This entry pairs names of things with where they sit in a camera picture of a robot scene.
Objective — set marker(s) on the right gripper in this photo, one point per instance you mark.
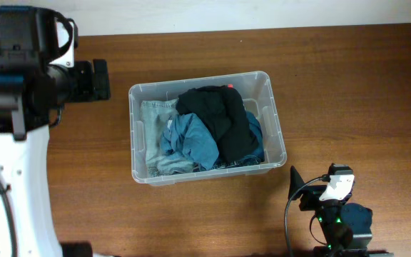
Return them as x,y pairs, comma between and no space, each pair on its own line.
309,195

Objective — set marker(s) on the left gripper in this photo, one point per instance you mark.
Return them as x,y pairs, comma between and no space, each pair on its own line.
98,80

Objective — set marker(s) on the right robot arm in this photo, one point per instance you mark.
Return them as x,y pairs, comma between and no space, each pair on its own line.
345,226

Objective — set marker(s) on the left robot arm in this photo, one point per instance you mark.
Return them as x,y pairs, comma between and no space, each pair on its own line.
38,77

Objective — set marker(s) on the clear plastic storage bin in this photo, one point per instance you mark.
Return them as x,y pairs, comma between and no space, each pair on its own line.
256,91

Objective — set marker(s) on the blue cloth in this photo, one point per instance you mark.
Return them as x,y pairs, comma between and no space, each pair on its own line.
185,137

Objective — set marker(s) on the light washed jeans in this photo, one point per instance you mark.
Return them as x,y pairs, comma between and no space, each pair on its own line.
154,115

